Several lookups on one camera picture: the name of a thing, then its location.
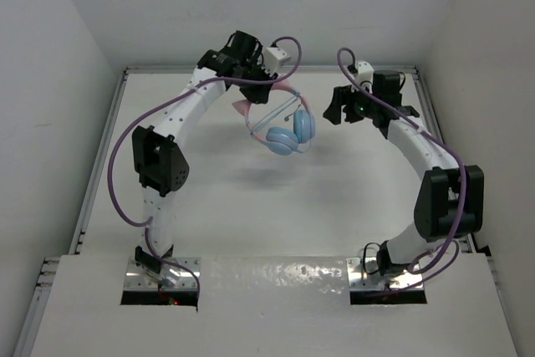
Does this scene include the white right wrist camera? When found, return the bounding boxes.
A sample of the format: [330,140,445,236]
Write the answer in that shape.
[354,60,375,92]

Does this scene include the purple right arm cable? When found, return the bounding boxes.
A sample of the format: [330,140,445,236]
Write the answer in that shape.
[336,47,471,287]

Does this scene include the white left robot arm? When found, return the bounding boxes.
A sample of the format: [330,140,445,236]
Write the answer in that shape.
[132,31,277,275]

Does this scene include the metal base plate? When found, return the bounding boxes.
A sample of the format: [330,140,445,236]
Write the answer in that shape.
[345,257,425,292]
[123,258,201,292]

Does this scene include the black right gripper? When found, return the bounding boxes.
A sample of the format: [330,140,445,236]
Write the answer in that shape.
[324,80,380,124]

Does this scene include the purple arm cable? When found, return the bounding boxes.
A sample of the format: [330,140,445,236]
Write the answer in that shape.
[107,36,303,291]
[336,47,471,287]

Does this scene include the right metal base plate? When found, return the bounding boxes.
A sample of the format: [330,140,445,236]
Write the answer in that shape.
[345,257,425,292]

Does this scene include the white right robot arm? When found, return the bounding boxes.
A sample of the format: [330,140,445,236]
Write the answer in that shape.
[323,63,485,276]

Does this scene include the pink blue cat-ear headphones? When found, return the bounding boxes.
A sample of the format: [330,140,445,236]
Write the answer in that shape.
[232,81,316,156]

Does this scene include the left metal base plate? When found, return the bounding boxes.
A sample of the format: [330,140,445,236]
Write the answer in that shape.
[123,258,201,292]

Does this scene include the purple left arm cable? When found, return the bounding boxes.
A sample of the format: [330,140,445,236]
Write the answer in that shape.
[107,36,303,291]

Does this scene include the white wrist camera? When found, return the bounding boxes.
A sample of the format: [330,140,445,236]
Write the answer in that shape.
[354,60,375,92]
[262,46,291,76]

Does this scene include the thin blue headphone cable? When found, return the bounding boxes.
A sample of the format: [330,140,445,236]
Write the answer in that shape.
[248,89,313,153]

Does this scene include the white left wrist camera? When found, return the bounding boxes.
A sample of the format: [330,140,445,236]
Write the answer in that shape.
[262,46,291,76]

